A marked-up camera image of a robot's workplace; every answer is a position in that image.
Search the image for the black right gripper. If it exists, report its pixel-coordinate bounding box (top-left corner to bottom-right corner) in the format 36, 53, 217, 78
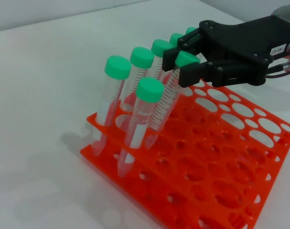
178, 15, 290, 88

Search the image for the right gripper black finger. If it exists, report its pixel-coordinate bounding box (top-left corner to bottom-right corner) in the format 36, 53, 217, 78
162, 28, 202, 72

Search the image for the orange plastic test tube rack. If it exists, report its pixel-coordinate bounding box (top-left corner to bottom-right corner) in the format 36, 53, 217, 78
79, 78, 290, 229

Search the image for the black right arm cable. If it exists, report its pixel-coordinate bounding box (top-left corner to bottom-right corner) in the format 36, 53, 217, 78
265, 42, 290, 78

